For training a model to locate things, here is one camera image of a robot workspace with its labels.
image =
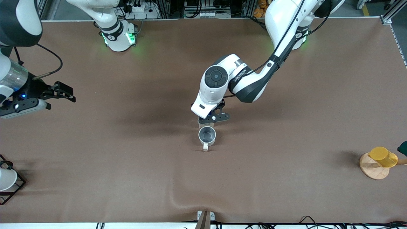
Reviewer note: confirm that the dark green cup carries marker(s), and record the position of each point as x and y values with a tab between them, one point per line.
403	149

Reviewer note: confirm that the large white power strip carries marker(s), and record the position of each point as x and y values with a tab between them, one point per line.
141	9

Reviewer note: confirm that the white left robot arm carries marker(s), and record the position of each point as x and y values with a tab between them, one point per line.
248	82

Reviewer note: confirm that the aluminium frame profile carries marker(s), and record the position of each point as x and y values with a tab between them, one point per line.
386	20
44	9

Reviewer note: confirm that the blue milk carton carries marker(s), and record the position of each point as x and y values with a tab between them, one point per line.
206	125

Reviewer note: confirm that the white cup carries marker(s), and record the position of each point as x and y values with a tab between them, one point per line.
6	179

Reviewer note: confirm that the brown table cover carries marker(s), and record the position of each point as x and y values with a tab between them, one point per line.
203	178

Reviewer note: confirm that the wooden mug stand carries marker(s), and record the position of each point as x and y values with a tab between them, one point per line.
372	171

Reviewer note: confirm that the bag of orange buns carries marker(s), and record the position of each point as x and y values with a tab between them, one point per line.
259	11

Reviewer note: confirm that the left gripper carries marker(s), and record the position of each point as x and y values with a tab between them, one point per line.
222	103

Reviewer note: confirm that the small white power strip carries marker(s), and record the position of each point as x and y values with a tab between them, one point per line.
208	14

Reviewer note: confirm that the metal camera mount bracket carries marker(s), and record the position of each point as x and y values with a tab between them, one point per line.
205	221

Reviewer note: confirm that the grey mug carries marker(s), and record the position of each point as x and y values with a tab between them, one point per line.
206	135

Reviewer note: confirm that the yellow plastic cup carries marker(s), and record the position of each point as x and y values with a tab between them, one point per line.
381	156

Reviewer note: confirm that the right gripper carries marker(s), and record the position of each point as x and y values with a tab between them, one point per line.
34	88

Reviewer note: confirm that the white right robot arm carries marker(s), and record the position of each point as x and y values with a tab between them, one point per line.
117	38

